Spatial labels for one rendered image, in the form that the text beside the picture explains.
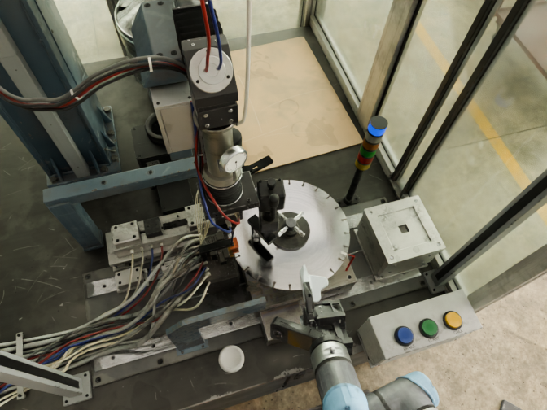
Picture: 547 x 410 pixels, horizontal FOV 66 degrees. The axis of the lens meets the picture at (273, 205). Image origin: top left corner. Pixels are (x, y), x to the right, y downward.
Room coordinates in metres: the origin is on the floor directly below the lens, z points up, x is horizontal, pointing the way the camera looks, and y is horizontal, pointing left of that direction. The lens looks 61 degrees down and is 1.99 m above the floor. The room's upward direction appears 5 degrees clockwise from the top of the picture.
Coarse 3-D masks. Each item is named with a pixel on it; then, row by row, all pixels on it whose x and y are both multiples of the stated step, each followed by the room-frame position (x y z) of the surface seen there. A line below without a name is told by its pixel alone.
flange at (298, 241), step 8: (288, 216) 0.54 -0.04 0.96; (280, 224) 0.51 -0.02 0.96; (296, 224) 0.51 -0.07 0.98; (304, 224) 0.52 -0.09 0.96; (288, 232) 0.49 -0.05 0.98; (296, 232) 0.49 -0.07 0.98; (304, 232) 0.50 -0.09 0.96; (280, 240) 0.47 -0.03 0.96; (288, 240) 0.47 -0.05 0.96; (296, 240) 0.47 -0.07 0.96; (304, 240) 0.47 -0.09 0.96; (288, 248) 0.45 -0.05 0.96; (296, 248) 0.45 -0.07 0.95
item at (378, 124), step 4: (376, 116) 0.75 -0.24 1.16; (380, 116) 0.75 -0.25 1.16; (372, 120) 0.73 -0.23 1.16; (376, 120) 0.73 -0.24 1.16; (380, 120) 0.74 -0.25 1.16; (384, 120) 0.74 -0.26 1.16; (372, 124) 0.72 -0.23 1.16; (376, 124) 0.72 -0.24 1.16; (380, 124) 0.72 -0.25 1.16; (384, 124) 0.72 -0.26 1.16; (368, 128) 0.73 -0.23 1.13; (372, 128) 0.72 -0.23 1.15; (376, 128) 0.71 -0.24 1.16; (380, 128) 0.71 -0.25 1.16; (384, 128) 0.71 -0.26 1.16; (372, 132) 0.71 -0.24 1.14; (376, 132) 0.71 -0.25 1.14; (380, 132) 0.71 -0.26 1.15; (384, 132) 0.72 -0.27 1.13; (376, 136) 0.71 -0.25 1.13; (380, 136) 0.71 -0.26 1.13
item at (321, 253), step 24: (288, 192) 0.62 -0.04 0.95; (312, 192) 0.63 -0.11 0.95; (312, 216) 0.55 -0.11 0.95; (336, 216) 0.56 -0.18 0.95; (240, 240) 0.46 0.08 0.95; (312, 240) 0.48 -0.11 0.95; (336, 240) 0.49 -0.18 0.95; (240, 264) 0.39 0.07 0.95; (264, 264) 0.40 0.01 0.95; (288, 264) 0.40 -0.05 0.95; (312, 264) 0.41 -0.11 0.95; (336, 264) 0.42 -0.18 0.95; (288, 288) 0.34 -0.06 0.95
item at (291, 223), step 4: (280, 212) 0.53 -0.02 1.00; (300, 212) 0.53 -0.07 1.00; (280, 216) 0.52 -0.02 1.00; (284, 216) 0.52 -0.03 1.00; (296, 216) 0.52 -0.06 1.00; (300, 216) 0.52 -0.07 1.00; (284, 220) 0.51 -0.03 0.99; (288, 220) 0.50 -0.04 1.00; (292, 220) 0.51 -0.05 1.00; (296, 220) 0.51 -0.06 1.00; (288, 224) 0.49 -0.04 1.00; (292, 224) 0.50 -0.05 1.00; (284, 228) 0.48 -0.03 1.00; (288, 228) 0.49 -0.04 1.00; (292, 228) 0.49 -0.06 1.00; (296, 228) 0.49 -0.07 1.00; (280, 232) 0.47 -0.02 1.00; (284, 232) 0.48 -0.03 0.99; (300, 232) 0.48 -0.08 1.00
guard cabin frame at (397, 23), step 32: (416, 0) 1.03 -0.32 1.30; (320, 32) 1.52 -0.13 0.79; (384, 32) 1.10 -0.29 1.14; (384, 64) 1.05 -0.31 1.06; (480, 64) 0.76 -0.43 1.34; (352, 96) 1.17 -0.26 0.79; (384, 96) 1.03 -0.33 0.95; (448, 128) 0.76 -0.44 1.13; (384, 160) 0.88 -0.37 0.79; (544, 256) 0.38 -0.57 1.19; (448, 288) 0.45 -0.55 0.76; (480, 288) 0.40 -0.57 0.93; (512, 288) 0.36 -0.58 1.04
